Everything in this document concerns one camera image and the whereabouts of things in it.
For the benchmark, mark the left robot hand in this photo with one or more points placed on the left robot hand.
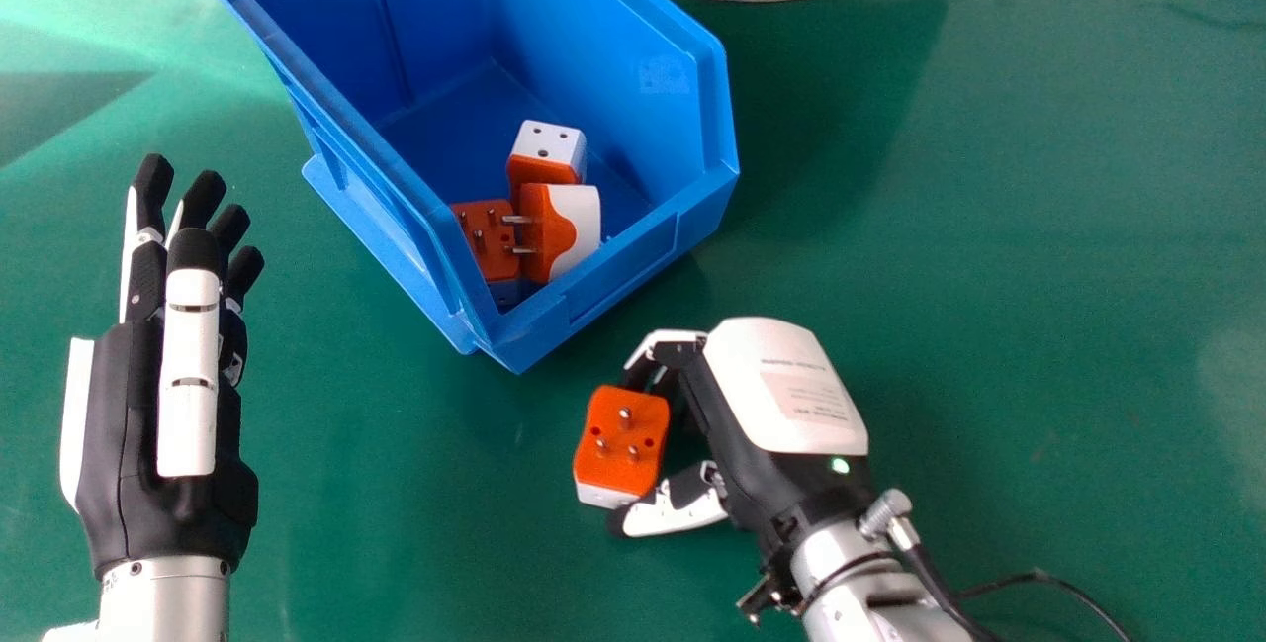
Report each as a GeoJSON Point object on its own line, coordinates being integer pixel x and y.
{"type": "Point", "coordinates": [129, 444]}

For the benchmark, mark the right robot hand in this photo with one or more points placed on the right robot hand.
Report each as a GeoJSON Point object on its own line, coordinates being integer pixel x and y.
{"type": "Point", "coordinates": [781, 405]}

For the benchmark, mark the white-and-orange plug adapter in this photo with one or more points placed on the white-and-orange plug adapter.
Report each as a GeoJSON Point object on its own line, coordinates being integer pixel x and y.
{"type": "Point", "coordinates": [564, 227]}
{"type": "Point", "coordinates": [546, 153]}
{"type": "Point", "coordinates": [621, 446]}
{"type": "Point", "coordinates": [487, 242]}

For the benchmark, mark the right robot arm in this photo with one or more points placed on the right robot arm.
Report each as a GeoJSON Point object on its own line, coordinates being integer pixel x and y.
{"type": "Point", "coordinates": [870, 588]}

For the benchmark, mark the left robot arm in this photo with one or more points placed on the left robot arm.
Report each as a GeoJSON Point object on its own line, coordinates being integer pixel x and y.
{"type": "Point", "coordinates": [158, 602]}

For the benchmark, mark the blue plastic bin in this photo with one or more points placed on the blue plastic bin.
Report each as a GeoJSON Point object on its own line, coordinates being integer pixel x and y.
{"type": "Point", "coordinates": [475, 108]}

